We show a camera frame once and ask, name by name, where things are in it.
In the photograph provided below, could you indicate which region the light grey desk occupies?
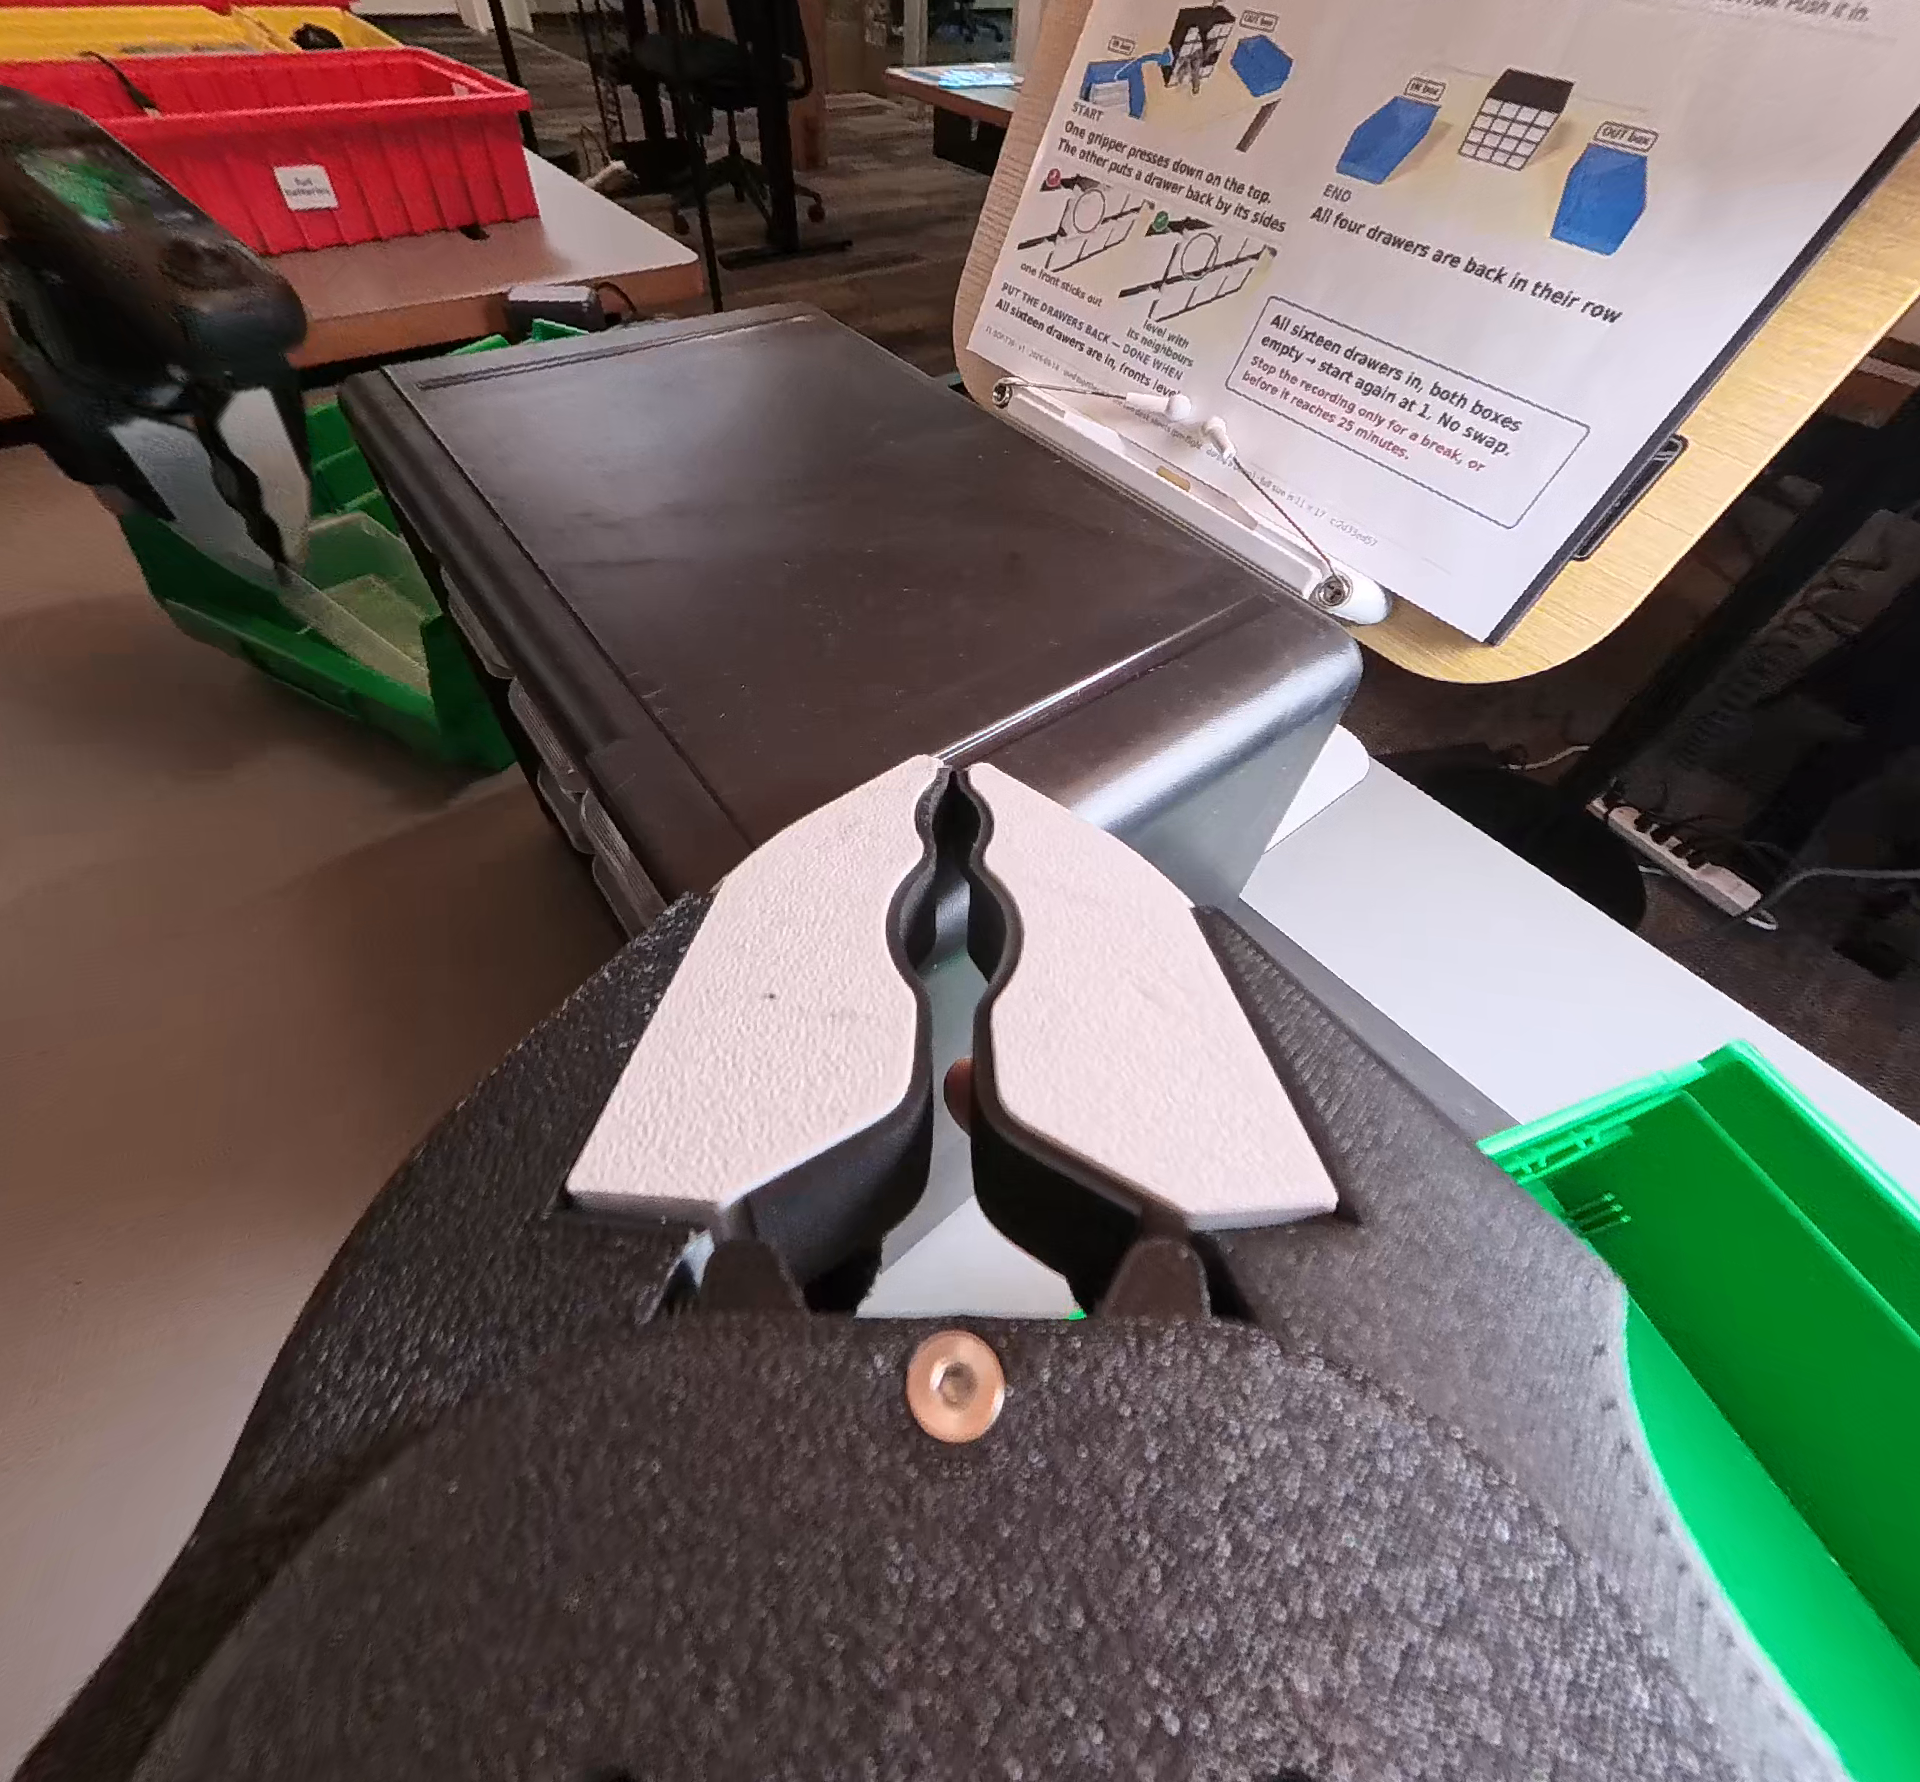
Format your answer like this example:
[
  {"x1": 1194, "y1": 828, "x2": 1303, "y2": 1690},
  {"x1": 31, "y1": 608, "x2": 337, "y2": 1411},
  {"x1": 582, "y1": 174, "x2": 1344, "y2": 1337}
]
[{"x1": 0, "y1": 440, "x2": 1920, "y2": 1738}]

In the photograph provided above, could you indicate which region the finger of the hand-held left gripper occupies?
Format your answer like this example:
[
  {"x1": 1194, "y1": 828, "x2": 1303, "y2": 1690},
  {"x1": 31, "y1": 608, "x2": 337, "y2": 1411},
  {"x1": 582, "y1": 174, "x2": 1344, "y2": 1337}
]
[
  {"x1": 118, "y1": 420, "x2": 293, "y2": 599},
  {"x1": 213, "y1": 372, "x2": 314, "y2": 572}
]

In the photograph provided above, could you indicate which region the wooden work table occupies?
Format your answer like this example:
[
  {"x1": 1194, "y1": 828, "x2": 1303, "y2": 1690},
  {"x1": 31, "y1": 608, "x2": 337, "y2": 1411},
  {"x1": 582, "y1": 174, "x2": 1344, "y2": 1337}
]
[{"x1": 883, "y1": 60, "x2": 1025, "y2": 176}]

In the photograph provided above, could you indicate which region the white power strip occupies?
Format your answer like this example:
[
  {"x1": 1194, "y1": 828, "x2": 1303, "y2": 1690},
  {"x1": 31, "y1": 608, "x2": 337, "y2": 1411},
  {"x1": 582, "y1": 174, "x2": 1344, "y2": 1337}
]
[{"x1": 1588, "y1": 788, "x2": 1769, "y2": 917}]

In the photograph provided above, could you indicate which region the green plastic bin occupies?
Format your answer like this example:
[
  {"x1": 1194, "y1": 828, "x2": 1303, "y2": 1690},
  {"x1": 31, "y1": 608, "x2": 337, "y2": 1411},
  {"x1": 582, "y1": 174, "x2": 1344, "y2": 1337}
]
[
  {"x1": 1477, "y1": 1038, "x2": 1920, "y2": 1782},
  {"x1": 118, "y1": 331, "x2": 520, "y2": 776}
]

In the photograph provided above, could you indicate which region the black wire rack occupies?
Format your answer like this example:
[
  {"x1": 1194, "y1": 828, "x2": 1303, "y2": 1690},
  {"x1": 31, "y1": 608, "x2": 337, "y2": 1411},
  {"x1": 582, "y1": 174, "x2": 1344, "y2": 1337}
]
[{"x1": 563, "y1": 0, "x2": 706, "y2": 171}]

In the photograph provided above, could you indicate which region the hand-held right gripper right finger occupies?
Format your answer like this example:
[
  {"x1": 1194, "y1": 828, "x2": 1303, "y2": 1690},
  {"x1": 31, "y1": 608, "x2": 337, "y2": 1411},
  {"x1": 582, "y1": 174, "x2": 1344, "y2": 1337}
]
[{"x1": 956, "y1": 760, "x2": 1341, "y2": 1236}]

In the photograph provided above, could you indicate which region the yellow plastic bin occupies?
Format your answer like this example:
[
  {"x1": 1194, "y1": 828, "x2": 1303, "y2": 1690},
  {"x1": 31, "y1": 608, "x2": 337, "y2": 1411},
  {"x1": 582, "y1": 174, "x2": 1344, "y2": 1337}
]
[
  {"x1": 241, "y1": 3, "x2": 407, "y2": 54},
  {"x1": 0, "y1": 3, "x2": 288, "y2": 62}
]

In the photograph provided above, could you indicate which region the wooden document stand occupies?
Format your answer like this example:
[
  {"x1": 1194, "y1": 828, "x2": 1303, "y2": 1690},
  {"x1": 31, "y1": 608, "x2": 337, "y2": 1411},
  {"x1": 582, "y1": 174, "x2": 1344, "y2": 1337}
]
[{"x1": 953, "y1": 0, "x2": 1920, "y2": 854}]

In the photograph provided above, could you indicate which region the wood-edged side table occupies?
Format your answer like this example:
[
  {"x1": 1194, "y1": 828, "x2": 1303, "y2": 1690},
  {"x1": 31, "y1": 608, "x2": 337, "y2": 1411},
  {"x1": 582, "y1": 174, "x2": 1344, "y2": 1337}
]
[{"x1": 0, "y1": 148, "x2": 706, "y2": 419}]

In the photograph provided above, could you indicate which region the printed instruction sheet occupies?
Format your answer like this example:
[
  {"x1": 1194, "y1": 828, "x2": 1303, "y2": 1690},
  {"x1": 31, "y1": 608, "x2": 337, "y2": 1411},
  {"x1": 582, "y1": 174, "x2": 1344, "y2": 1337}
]
[{"x1": 999, "y1": 0, "x2": 1920, "y2": 645}]

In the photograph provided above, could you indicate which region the black drawer cabinet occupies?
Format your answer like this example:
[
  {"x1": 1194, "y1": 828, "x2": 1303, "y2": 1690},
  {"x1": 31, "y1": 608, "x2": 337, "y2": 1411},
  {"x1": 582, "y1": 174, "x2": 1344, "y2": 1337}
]
[{"x1": 337, "y1": 302, "x2": 1368, "y2": 936}]

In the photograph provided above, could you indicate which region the red bin with white label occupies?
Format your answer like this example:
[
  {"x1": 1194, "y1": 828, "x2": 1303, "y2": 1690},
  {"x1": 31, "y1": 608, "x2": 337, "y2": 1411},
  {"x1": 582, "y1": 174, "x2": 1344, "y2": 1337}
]
[{"x1": 0, "y1": 48, "x2": 543, "y2": 257}]

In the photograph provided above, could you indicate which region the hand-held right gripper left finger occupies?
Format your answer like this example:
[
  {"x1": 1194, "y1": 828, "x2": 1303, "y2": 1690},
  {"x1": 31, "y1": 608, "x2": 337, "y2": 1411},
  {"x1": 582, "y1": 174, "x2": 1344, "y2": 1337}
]
[{"x1": 566, "y1": 754, "x2": 956, "y2": 1231}]

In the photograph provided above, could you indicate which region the grid of clear drawers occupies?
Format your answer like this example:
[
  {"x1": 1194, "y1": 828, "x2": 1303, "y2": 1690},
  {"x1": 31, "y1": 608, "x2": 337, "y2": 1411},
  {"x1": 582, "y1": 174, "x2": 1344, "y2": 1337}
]
[{"x1": 436, "y1": 558, "x2": 670, "y2": 936}]

